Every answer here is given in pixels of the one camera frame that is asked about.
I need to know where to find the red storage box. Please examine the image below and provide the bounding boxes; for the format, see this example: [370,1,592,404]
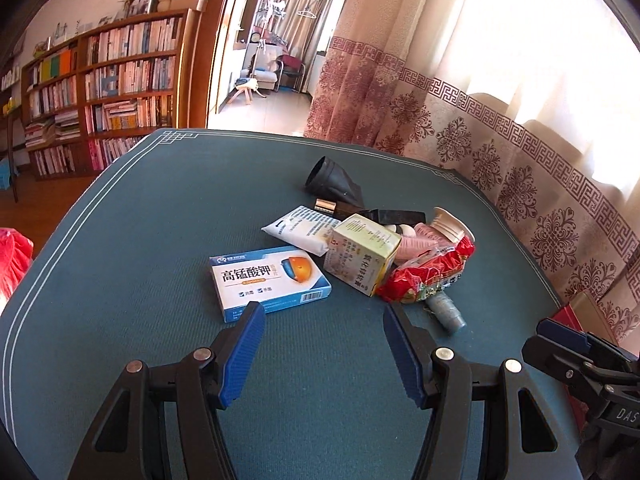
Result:
[552,290,617,432]

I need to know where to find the white roll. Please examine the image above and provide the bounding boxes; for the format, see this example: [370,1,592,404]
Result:
[425,290,466,334]

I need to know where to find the red snack packet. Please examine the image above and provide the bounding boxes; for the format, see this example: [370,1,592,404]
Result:
[375,235,475,304]

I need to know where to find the blue white medicine box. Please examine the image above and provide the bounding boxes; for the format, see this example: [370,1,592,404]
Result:
[209,246,332,323]

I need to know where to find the pink hair roller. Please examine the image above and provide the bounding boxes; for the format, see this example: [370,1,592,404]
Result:
[414,222,454,250]
[395,236,439,263]

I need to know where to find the green yellow medicine box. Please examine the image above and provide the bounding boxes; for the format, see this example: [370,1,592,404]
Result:
[323,214,401,297]

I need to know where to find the white plastic lid cap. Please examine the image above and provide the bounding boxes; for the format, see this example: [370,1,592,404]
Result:
[430,207,475,244]

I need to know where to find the panda toy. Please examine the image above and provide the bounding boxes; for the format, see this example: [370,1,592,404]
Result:
[386,224,416,237]

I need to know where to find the red plastic bag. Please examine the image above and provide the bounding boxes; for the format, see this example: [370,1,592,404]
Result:
[0,228,34,310]

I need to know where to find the black rectangular bar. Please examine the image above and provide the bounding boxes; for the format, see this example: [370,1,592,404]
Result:
[346,208,426,226]

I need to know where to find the white cream tube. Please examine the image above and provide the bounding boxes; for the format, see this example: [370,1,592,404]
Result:
[262,206,341,257]

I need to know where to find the green table mat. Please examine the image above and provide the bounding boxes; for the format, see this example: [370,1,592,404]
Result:
[1,131,560,479]

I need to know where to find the brown lipstick case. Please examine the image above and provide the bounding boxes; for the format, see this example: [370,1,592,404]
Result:
[314,198,362,221]

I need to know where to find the black dryer nozzle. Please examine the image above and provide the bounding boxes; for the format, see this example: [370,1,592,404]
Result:
[305,156,364,207]

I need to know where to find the patterned beige curtain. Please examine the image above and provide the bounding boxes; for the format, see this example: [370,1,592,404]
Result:
[305,0,639,351]

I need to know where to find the wooden bookshelf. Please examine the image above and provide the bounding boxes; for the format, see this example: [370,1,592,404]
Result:
[16,10,200,179]

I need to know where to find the wooden stool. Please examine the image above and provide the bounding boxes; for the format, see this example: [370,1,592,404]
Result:
[228,77,266,104]

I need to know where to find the white armchair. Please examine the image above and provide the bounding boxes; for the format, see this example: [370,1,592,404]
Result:
[241,44,284,91]

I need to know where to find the wooden door frame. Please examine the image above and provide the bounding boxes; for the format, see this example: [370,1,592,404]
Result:
[188,0,247,128]

